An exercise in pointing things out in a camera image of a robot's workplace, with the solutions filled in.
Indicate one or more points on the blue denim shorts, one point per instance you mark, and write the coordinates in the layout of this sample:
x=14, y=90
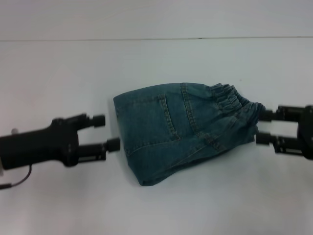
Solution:
x=159, y=134

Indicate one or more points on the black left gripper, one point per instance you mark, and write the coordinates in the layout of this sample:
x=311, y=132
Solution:
x=44, y=147

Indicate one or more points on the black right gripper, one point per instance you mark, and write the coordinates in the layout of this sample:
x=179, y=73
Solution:
x=306, y=134

